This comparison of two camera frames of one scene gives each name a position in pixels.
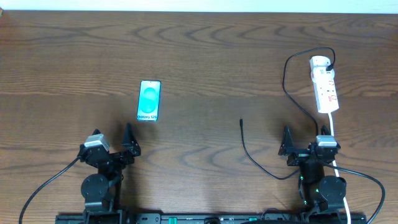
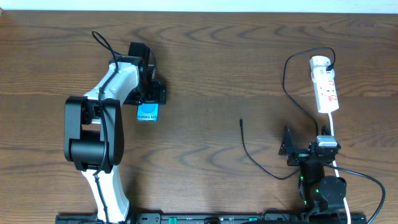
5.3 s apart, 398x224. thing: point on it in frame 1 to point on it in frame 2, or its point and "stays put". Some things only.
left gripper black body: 121,162 to 150,92
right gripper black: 299,155 stays put
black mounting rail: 212,218 stays put
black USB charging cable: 293,98 stays put
